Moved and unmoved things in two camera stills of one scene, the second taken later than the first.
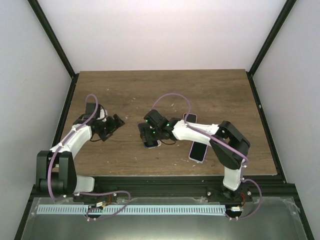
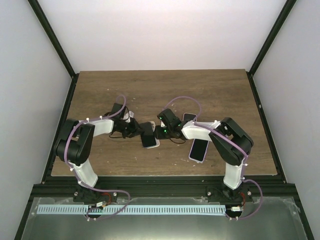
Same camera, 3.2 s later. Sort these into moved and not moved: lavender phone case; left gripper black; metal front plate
Moved: left gripper black
Not moved: metal front plate; lavender phone case
